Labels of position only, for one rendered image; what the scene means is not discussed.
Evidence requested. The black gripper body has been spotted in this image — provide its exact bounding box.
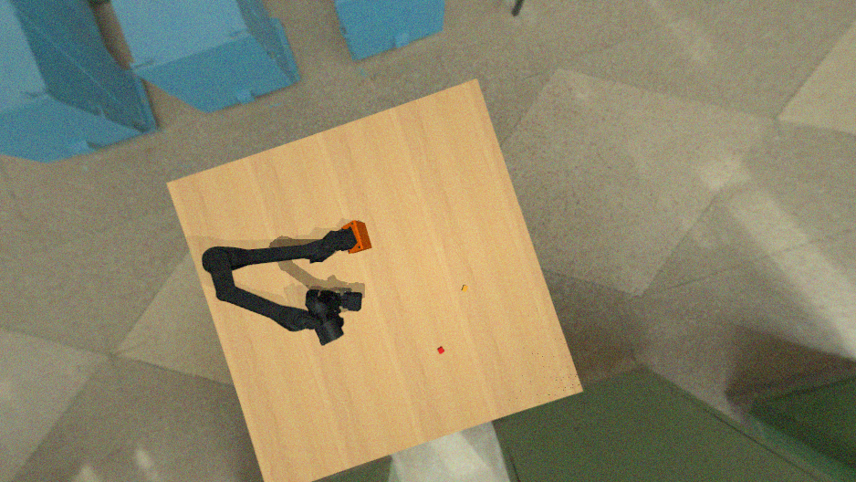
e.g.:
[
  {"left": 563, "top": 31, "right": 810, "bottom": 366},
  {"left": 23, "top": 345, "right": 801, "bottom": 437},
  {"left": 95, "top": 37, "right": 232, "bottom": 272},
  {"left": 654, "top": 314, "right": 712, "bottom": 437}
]
[{"left": 306, "top": 289, "right": 362, "bottom": 314}]

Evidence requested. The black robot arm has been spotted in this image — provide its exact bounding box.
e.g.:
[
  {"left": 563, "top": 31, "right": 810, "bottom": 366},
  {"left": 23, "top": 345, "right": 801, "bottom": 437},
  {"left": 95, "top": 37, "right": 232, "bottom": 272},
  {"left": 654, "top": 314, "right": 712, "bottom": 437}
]
[{"left": 202, "top": 226, "right": 358, "bottom": 346}]

